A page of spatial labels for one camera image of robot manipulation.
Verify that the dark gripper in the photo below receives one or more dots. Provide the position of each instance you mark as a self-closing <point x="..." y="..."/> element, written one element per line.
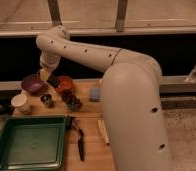
<point x="53" y="81"/>

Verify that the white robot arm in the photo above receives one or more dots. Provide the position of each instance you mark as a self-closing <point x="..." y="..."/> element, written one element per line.
<point x="130" y="98"/>

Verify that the small metal cup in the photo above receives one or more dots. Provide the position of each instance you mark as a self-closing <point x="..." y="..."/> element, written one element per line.
<point x="46" y="100"/>

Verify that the white paper cup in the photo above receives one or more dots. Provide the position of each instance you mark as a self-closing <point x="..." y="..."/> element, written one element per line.
<point x="21" y="103"/>

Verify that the orange bowl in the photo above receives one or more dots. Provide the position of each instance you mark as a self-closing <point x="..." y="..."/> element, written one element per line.
<point x="65" y="83"/>

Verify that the purple bowl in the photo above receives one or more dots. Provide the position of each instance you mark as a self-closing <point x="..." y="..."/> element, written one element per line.
<point x="33" y="84"/>

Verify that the dark toy cluster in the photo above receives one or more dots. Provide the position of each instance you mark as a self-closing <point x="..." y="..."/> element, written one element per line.
<point x="72" y="102"/>

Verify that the black knife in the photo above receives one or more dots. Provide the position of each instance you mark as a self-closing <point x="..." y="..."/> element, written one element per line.
<point x="81" y="144"/>

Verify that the wooden stick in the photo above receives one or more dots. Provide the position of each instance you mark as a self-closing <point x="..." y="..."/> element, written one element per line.
<point x="103" y="131"/>

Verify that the green plastic tray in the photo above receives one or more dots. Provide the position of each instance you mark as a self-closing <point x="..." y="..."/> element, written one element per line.
<point x="32" y="143"/>

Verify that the metal window frame rail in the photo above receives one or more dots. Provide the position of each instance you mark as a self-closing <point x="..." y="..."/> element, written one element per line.
<point x="98" y="17"/>

